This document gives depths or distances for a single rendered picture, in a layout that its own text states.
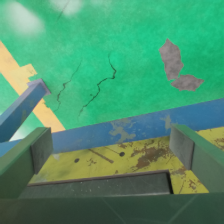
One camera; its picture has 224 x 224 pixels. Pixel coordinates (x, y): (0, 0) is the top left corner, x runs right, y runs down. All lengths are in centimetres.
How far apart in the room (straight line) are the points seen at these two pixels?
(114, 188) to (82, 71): 80
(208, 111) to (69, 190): 34
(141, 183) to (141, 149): 6
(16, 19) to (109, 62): 52
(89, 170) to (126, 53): 71
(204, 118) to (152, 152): 16
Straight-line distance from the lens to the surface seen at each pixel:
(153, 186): 28
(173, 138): 17
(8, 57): 116
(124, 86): 100
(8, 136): 87
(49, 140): 16
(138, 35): 90
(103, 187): 31
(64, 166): 37
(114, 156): 32
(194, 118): 41
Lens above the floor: 88
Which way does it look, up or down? 51 degrees down
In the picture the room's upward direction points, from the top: 172 degrees counter-clockwise
